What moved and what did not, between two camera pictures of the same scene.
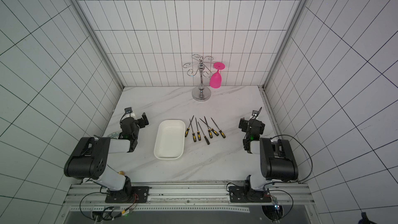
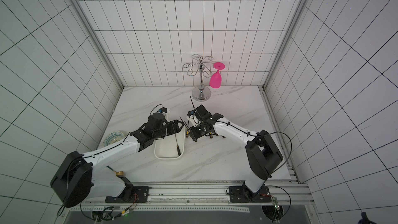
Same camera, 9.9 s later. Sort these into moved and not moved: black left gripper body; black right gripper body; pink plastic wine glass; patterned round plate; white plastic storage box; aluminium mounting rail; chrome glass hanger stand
Moved: black right gripper body; black left gripper body
Not moved: aluminium mounting rail; chrome glass hanger stand; pink plastic wine glass; white plastic storage box; patterned round plate
